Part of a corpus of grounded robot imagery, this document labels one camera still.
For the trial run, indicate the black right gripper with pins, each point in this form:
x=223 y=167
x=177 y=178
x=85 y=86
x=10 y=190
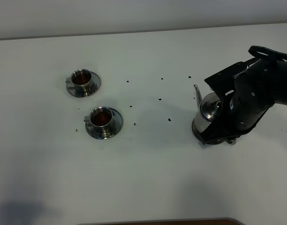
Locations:
x=245 y=98

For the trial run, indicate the stainless steel teapot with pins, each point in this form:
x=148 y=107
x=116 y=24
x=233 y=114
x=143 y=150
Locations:
x=208 y=110

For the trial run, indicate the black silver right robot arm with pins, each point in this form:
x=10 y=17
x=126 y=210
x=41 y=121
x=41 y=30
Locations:
x=276 y=77

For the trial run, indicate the near stainless steel saucer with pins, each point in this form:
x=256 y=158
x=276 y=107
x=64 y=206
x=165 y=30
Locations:
x=108 y=131

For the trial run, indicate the stainless steel saucer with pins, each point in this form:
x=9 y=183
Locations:
x=85 y=93
x=108 y=131

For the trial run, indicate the near stainless steel teacup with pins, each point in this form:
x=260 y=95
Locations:
x=99 y=117

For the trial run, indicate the stainless steel teacup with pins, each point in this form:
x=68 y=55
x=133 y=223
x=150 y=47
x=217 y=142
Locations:
x=99 y=117
x=81 y=79

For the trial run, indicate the far stainless steel saucer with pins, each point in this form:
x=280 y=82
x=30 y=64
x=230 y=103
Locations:
x=85 y=93

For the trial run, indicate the far stainless steel teacup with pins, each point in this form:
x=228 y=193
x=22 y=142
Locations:
x=81 y=79

